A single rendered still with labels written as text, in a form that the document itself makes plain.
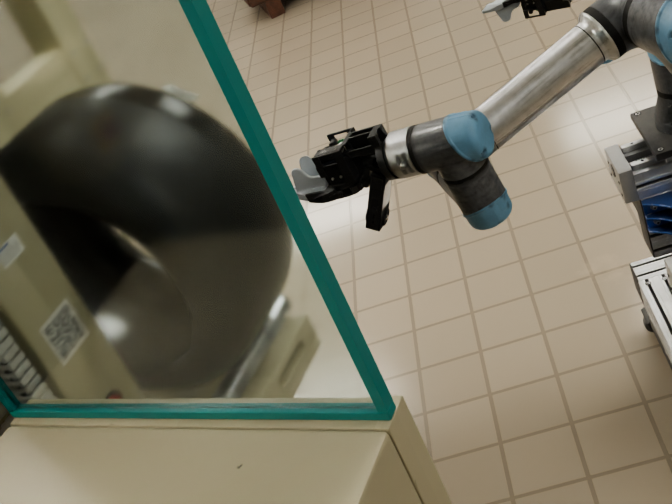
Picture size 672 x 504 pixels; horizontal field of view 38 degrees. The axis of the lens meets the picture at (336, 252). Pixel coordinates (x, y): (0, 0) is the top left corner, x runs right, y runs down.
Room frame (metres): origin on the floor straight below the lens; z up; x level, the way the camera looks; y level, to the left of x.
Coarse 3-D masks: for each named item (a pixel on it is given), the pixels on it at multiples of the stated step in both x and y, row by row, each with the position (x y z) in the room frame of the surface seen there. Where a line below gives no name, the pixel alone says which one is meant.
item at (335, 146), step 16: (352, 128) 1.39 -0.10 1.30; (368, 128) 1.36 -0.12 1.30; (384, 128) 1.34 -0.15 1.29; (336, 144) 1.40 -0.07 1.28; (352, 144) 1.36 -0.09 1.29; (368, 144) 1.34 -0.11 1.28; (320, 160) 1.37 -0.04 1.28; (336, 160) 1.34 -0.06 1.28; (352, 160) 1.35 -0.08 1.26; (368, 160) 1.34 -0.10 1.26; (384, 160) 1.30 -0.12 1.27; (320, 176) 1.37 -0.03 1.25; (336, 176) 1.35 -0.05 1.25; (352, 176) 1.33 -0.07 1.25; (368, 176) 1.34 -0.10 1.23; (384, 176) 1.30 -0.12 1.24; (352, 192) 1.34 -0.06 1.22
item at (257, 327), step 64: (0, 0) 0.87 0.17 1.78; (64, 0) 0.83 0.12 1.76; (128, 0) 0.80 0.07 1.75; (192, 0) 0.76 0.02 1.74; (0, 64) 0.89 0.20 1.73; (64, 64) 0.85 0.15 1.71; (128, 64) 0.81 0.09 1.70; (192, 64) 0.78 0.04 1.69; (0, 128) 0.92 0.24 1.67; (64, 128) 0.87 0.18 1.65; (128, 128) 0.83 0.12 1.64; (192, 128) 0.80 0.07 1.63; (256, 128) 0.76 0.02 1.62; (0, 192) 0.95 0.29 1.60; (64, 192) 0.90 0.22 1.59; (128, 192) 0.86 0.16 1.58; (192, 192) 0.82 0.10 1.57; (256, 192) 0.78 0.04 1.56; (0, 256) 0.98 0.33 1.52; (64, 256) 0.93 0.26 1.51; (128, 256) 0.88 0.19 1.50; (192, 256) 0.84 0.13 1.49; (256, 256) 0.80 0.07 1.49; (320, 256) 0.76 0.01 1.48; (0, 320) 1.02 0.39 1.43; (64, 320) 0.96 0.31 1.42; (128, 320) 0.91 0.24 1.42; (192, 320) 0.86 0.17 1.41; (256, 320) 0.82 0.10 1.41; (320, 320) 0.78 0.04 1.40; (0, 384) 1.07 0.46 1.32; (64, 384) 1.00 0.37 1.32; (128, 384) 0.95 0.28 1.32; (192, 384) 0.89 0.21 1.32; (256, 384) 0.84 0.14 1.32; (320, 384) 0.80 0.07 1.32; (384, 384) 0.77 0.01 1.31
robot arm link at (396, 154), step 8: (408, 128) 1.31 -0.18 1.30; (392, 136) 1.31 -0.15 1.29; (400, 136) 1.30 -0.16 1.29; (384, 144) 1.32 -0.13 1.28; (392, 144) 1.30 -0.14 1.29; (400, 144) 1.29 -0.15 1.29; (384, 152) 1.31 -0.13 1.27; (392, 152) 1.29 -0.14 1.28; (400, 152) 1.28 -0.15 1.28; (392, 160) 1.29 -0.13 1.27; (400, 160) 1.28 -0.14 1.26; (408, 160) 1.27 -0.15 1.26; (392, 168) 1.29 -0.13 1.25; (400, 168) 1.28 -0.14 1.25; (408, 168) 1.28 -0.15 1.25; (400, 176) 1.29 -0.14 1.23; (408, 176) 1.29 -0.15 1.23
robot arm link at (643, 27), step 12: (636, 0) 1.34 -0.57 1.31; (648, 0) 1.32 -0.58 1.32; (660, 0) 1.29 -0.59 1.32; (624, 12) 1.36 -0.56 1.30; (636, 12) 1.33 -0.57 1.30; (648, 12) 1.30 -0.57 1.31; (660, 12) 1.27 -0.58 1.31; (624, 24) 1.36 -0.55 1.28; (636, 24) 1.32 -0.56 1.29; (648, 24) 1.29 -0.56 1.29; (660, 24) 1.26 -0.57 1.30; (636, 36) 1.33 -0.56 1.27; (648, 36) 1.29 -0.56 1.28; (660, 36) 1.26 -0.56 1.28; (648, 48) 1.30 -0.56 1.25; (660, 48) 1.26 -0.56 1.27; (660, 60) 1.29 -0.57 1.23
